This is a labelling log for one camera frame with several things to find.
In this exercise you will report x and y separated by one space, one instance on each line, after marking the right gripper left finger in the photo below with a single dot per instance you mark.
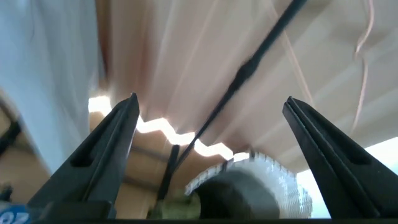
62 189

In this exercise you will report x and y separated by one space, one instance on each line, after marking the pink clothes hanger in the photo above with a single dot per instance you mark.
363 77

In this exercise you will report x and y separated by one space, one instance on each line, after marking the pale grey shorts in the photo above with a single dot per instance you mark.
46 77

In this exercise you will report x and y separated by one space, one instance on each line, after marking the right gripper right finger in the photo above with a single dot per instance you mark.
348 186

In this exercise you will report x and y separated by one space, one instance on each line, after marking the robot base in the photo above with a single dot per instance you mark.
12 213

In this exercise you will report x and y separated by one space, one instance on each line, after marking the black clothes rack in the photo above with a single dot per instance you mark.
245 71

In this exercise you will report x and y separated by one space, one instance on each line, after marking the white laundry basket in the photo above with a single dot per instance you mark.
273 177

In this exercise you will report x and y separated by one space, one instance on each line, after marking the olive green garment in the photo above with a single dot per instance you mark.
177 207

